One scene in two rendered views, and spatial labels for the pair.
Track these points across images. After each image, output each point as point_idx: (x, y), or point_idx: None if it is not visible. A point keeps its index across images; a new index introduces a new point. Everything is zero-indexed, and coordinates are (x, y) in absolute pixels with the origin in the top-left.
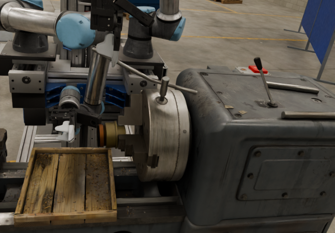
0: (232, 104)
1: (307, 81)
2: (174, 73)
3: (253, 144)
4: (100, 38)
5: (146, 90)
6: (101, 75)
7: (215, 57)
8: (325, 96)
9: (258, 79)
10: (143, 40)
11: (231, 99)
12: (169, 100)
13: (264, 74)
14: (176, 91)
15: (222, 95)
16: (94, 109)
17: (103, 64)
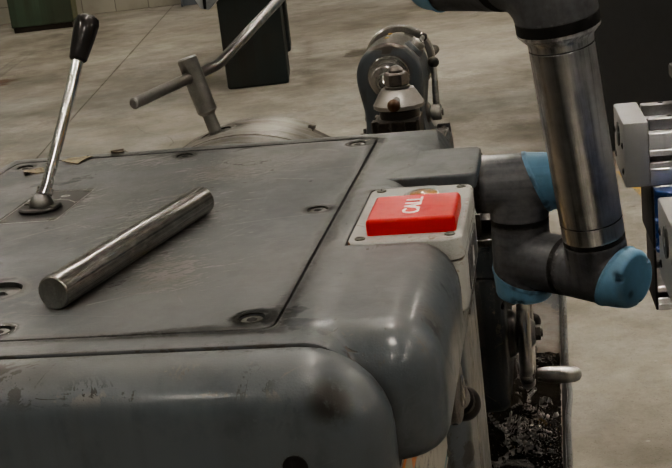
0: (93, 165)
1: (230, 324)
2: None
3: None
4: None
5: (273, 116)
6: (545, 133)
7: None
8: (3, 324)
9: (284, 211)
10: None
11: (123, 165)
12: (209, 137)
13: (352, 229)
14: (262, 139)
15: (159, 157)
16: (568, 262)
17: (537, 95)
